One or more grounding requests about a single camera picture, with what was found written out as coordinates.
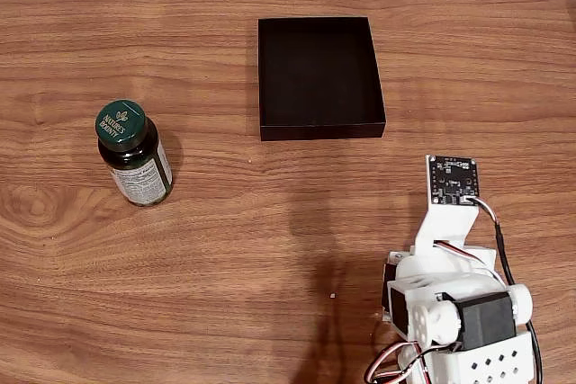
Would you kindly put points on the green pill bottle white label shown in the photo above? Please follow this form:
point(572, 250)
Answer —
point(135, 168)

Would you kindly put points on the black camera board white mount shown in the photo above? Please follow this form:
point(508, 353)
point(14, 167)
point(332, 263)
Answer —
point(454, 179)

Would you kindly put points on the black shallow open box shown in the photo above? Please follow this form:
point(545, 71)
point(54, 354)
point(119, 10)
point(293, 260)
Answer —
point(319, 78)

